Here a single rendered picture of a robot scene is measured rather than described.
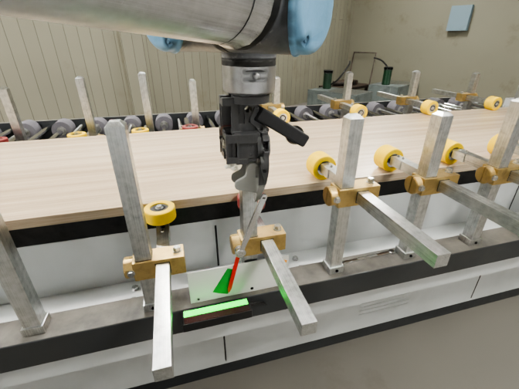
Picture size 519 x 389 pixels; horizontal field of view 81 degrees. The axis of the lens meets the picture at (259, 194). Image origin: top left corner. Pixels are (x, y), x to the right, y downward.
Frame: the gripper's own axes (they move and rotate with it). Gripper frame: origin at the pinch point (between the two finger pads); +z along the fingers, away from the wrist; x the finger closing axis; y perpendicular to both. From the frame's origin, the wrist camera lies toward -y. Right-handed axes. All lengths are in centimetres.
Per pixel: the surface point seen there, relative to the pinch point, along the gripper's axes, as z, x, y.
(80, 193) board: 12, -37, 43
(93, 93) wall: 36, -399, 109
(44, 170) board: 12, -59, 59
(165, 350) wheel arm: 17.4, 17.8, 20.9
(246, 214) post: 8.1, -5.9, 1.3
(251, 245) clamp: 16.6, -5.1, 0.4
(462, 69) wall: 20, -455, -541
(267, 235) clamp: 14.5, -5.7, -3.9
